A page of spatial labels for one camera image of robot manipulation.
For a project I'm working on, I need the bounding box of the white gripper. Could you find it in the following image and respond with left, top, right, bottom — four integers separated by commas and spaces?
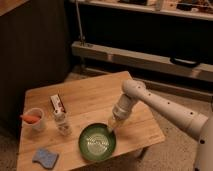
107, 94, 137, 132

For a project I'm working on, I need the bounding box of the green ceramic bowl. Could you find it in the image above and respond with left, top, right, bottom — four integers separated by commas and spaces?
78, 123, 116, 162

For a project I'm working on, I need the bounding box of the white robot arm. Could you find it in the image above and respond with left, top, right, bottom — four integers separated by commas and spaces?
108, 80, 213, 171

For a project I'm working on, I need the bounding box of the wooden table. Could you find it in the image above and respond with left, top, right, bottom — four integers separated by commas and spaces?
17, 71, 165, 171

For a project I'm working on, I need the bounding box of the red white snack box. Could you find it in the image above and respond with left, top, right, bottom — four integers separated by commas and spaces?
50, 94, 66, 112

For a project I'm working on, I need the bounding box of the blue sponge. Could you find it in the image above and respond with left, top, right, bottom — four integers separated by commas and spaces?
32, 148, 59, 169

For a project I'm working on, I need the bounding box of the white mug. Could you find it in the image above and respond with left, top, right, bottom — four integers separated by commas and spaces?
21, 108, 45, 131

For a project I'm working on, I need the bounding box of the orange carrot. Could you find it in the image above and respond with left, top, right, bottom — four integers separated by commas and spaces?
21, 115, 40, 124

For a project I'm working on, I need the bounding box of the grey shelf ledge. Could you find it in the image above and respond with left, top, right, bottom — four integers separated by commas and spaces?
71, 41, 213, 82

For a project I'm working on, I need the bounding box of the metal pole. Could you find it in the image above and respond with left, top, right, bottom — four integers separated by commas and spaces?
75, 0, 85, 45

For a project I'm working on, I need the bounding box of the black handle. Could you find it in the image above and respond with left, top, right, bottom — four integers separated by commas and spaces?
170, 58, 201, 68

